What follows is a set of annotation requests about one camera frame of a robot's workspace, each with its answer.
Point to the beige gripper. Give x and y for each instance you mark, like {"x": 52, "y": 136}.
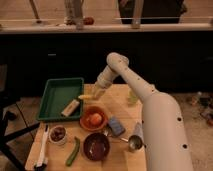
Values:
{"x": 98, "y": 90}

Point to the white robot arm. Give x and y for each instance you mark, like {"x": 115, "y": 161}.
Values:
{"x": 163, "y": 128}

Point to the beige block in tray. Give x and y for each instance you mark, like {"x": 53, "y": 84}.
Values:
{"x": 70, "y": 108}

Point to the green plastic tray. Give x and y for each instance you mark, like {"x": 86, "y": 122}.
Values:
{"x": 58, "y": 93}

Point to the orange bowl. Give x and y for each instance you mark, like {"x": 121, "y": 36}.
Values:
{"x": 84, "y": 120}

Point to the orange fruit in bowl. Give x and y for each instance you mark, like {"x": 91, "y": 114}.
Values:
{"x": 95, "y": 119}

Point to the blue sponge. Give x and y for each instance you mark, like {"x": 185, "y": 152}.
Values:
{"x": 116, "y": 126}

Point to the dark brown bowl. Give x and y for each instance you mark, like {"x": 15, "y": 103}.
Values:
{"x": 96, "y": 147}

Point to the white cup with food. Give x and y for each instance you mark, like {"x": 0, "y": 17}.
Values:
{"x": 58, "y": 135}

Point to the red object on counter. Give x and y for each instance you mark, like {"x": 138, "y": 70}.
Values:
{"x": 88, "y": 21}

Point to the green cucumber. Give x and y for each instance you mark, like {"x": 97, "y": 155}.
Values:
{"x": 74, "y": 153}

